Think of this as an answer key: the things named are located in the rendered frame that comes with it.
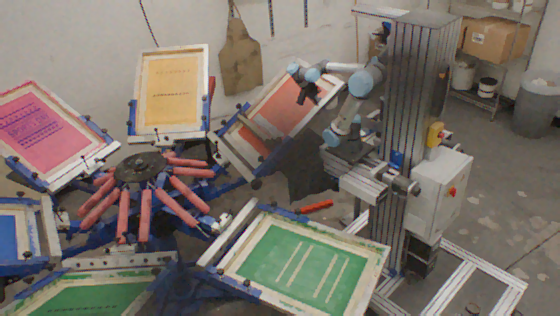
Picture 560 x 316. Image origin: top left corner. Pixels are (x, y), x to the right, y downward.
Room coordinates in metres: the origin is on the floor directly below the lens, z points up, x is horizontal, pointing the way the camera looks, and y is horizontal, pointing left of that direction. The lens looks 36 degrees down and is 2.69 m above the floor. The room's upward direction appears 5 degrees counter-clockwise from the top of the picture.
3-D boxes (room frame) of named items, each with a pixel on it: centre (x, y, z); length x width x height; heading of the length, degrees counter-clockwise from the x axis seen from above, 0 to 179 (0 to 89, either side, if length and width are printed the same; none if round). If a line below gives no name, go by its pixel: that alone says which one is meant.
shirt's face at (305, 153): (2.48, -0.14, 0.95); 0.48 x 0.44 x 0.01; 119
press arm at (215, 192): (2.24, 0.29, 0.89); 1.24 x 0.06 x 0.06; 119
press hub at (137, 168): (1.95, 0.84, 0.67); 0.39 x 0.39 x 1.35
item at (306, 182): (2.32, -0.22, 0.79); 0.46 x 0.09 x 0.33; 119
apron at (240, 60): (4.43, 0.37, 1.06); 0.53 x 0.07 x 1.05; 119
